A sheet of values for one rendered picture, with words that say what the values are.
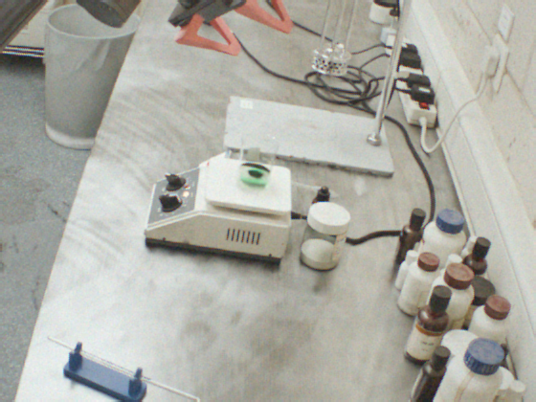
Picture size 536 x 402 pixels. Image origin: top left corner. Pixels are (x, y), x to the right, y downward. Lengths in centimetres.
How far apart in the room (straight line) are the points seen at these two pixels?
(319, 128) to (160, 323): 63
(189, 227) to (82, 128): 171
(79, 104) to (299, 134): 138
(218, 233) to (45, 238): 134
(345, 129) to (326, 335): 58
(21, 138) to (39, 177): 26
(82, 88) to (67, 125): 16
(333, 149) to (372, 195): 13
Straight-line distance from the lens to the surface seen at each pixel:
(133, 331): 112
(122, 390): 103
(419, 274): 121
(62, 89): 288
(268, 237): 125
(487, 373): 102
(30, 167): 287
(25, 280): 238
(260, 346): 113
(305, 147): 156
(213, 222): 124
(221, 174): 128
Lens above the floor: 149
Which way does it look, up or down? 32 degrees down
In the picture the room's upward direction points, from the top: 12 degrees clockwise
